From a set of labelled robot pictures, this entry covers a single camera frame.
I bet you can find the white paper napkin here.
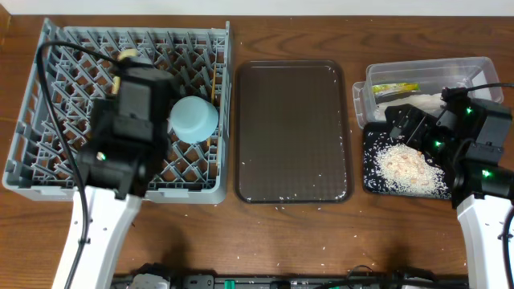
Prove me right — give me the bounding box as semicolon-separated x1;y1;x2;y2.
373;93;446;121

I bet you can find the green snack wrapper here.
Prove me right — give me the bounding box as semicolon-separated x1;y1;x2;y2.
372;83;420;97

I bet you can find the pile of rice and peanuts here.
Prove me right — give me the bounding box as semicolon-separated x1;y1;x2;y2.
367;134;451;198

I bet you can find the light blue bowl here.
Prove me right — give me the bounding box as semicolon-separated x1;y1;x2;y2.
168;96;219;145

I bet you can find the yellow round plate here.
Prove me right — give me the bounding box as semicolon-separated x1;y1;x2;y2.
111;49;138;95

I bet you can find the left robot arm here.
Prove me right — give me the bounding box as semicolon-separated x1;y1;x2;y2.
52;56;176;288

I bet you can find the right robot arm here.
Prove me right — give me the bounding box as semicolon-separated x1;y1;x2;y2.
385;88;513;288

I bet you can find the clear plastic waste bin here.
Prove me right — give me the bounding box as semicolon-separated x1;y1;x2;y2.
353;57;499;128

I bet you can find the black food waste tray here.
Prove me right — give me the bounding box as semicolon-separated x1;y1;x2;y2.
362;122;455;201

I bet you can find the grey plastic dish rack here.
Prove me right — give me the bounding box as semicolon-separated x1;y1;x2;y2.
2;20;232;204

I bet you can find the dark brown serving tray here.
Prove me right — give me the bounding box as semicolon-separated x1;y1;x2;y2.
235;59;354;204

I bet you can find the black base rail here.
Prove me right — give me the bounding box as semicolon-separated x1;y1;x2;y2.
110;263;469;289

